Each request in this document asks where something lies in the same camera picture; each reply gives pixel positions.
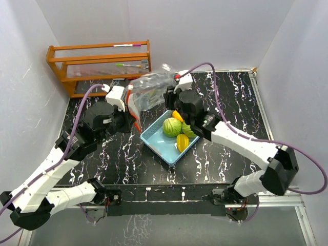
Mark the orange bell pepper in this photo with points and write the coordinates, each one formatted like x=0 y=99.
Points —
x=176 y=115

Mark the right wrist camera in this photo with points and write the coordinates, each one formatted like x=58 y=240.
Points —
x=184 y=81

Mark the yellow star fruit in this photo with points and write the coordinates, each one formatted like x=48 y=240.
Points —
x=182 y=142

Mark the light blue plastic basket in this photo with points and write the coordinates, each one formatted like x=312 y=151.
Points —
x=165 y=147

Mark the green yellow pen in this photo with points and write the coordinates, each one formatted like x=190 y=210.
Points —
x=128 y=65

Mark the clear zip top bag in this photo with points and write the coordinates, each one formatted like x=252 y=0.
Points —
x=147 y=91

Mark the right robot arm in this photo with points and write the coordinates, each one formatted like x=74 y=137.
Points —
x=277 y=163

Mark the wooden shelf rack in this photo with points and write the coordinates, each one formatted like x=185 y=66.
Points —
x=74 y=64

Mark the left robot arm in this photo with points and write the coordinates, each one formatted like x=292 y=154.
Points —
x=33 y=203

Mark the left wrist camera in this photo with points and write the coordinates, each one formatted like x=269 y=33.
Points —
x=118 y=96

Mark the green cabbage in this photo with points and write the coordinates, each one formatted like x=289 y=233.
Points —
x=186 y=129
x=171 y=127

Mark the white pink pen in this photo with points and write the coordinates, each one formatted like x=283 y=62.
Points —
x=127 y=45

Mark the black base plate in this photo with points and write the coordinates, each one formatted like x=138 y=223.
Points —
x=177 y=199

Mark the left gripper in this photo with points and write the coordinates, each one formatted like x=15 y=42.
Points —
x=128 y=120

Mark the aluminium frame rail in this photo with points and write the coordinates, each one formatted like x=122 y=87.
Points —
x=265 y=219

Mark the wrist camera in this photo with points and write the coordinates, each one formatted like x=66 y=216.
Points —
x=184 y=81
x=118 y=96

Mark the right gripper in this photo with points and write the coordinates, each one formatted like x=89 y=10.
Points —
x=169 y=97

